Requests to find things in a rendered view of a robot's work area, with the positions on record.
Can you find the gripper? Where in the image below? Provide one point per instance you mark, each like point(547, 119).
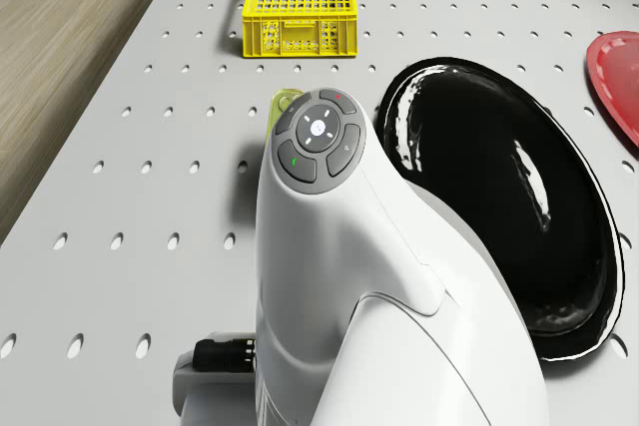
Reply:
point(214, 376)

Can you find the black plate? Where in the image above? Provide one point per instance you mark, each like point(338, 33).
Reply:
point(499, 196)

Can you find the red plate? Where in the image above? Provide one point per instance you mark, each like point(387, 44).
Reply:
point(619, 87)

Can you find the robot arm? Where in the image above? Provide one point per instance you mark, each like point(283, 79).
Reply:
point(349, 271)

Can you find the flat-sided can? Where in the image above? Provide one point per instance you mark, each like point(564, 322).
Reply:
point(280, 102)

